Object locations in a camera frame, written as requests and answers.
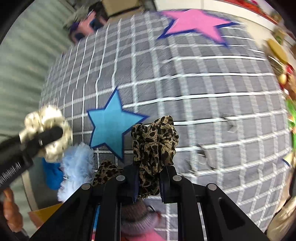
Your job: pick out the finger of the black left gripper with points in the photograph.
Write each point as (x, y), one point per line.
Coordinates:
(17, 157)

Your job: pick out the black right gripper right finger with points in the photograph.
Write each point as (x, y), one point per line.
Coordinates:
(205, 212)

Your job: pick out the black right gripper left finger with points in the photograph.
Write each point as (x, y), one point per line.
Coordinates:
(91, 213)

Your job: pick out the blue mesh cloth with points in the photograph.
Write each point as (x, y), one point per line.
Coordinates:
(53, 175)

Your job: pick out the white dotted scrunchie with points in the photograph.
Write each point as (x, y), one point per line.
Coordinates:
(46, 118)

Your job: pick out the purple brown knit hat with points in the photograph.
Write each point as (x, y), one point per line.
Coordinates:
(138, 219)

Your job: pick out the leopard print scrunchie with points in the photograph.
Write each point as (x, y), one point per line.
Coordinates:
(154, 147)

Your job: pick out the pink foam sponge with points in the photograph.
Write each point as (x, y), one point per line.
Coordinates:
(149, 236)

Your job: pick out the orange printed packet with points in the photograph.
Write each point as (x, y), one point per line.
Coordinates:
(39, 217)

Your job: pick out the light blue fluffy scrunchie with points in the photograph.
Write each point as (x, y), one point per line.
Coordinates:
(78, 168)

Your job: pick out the grey-green curtain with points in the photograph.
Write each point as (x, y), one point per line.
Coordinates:
(35, 53)

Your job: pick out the grey grid carpet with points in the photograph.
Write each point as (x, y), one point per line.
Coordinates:
(225, 101)

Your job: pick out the pink plastic stool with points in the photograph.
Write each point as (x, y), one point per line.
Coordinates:
(83, 28)

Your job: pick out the folding chair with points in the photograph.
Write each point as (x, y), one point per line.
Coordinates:
(114, 7)

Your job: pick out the red low shelf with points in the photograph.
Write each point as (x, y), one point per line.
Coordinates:
(270, 9)

